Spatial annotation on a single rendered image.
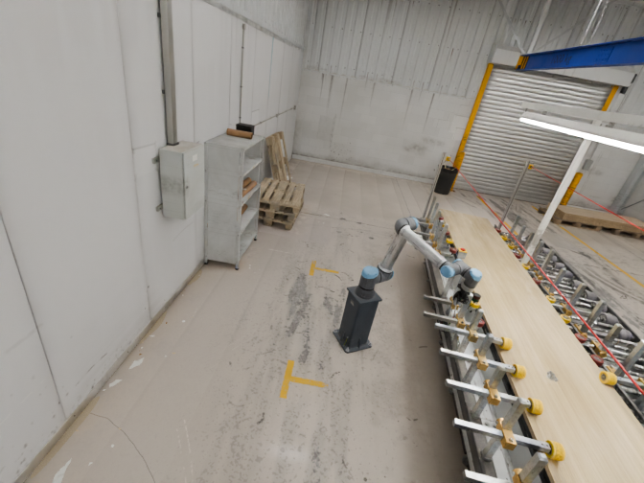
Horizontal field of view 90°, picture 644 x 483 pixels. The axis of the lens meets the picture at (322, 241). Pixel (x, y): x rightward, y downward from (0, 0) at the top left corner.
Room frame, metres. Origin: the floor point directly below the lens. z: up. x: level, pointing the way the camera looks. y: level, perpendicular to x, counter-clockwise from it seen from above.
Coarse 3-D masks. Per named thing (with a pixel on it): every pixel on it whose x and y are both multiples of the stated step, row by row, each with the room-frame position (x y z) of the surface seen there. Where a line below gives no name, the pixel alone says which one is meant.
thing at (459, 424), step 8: (456, 424) 1.09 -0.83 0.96; (464, 424) 1.10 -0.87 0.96; (472, 424) 1.11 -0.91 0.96; (480, 432) 1.08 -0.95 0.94; (488, 432) 1.08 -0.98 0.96; (496, 432) 1.08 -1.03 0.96; (520, 440) 1.07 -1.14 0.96; (528, 440) 1.07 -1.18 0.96; (536, 440) 1.08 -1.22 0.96; (536, 448) 1.05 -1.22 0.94; (544, 448) 1.05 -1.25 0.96
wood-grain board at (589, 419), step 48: (480, 240) 3.73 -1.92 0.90; (480, 288) 2.56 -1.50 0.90; (528, 288) 2.72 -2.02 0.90; (528, 336) 1.98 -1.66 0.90; (528, 384) 1.50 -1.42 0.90; (576, 384) 1.57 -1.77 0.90; (576, 432) 1.22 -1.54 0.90; (624, 432) 1.27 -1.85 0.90; (576, 480) 0.95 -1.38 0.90; (624, 480) 1.00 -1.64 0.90
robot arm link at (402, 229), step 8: (400, 224) 2.46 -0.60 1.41; (400, 232) 2.42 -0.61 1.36; (408, 232) 2.40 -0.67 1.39; (408, 240) 2.36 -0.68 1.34; (416, 240) 2.32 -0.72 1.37; (424, 248) 2.25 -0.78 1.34; (432, 248) 2.24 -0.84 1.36; (432, 256) 2.18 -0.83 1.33; (440, 256) 2.17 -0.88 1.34; (440, 264) 2.11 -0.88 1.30; (448, 264) 2.09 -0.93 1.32; (456, 264) 2.11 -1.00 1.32; (448, 272) 2.04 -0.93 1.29; (456, 272) 2.06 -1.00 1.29
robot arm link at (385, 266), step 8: (408, 224) 2.52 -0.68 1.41; (416, 224) 2.58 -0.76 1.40; (400, 240) 2.58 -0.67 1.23; (392, 248) 2.61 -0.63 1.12; (400, 248) 2.59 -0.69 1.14; (384, 256) 2.68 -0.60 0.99; (392, 256) 2.61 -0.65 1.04; (384, 264) 2.64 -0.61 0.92; (392, 264) 2.63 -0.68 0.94; (384, 272) 2.62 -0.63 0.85; (392, 272) 2.70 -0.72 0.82; (384, 280) 2.63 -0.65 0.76
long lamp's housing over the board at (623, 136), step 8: (528, 112) 3.20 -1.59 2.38; (536, 120) 2.94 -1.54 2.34; (544, 120) 2.80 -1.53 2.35; (552, 120) 2.69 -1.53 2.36; (560, 120) 2.59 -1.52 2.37; (568, 120) 2.49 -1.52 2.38; (568, 128) 2.40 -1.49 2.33; (576, 128) 2.31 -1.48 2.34; (584, 128) 2.23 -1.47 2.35; (592, 128) 2.16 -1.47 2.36; (600, 128) 2.09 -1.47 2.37; (608, 128) 2.03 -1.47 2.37; (600, 136) 2.04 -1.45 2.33; (608, 136) 1.97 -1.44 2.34; (616, 136) 1.91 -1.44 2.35; (624, 136) 1.86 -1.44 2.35; (632, 136) 1.81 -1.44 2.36; (640, 136) 1.76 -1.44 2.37; (632, 144) 1.76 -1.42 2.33; (640, 144) 1.71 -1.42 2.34
